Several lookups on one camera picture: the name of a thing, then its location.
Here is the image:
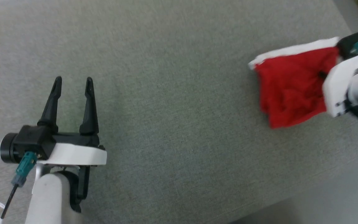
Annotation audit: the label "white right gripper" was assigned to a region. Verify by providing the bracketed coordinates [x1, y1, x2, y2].
[322, 50, 358, 118]

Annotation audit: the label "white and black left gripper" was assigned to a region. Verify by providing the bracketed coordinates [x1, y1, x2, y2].
[37, 76, 107, 166]

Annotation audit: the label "red shorts with white stripes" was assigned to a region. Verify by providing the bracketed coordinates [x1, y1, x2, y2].
[248, 37, 342, 129]

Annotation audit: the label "grey fabric sofa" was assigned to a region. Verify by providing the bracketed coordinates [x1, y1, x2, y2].
[0, 0, 358, 224]

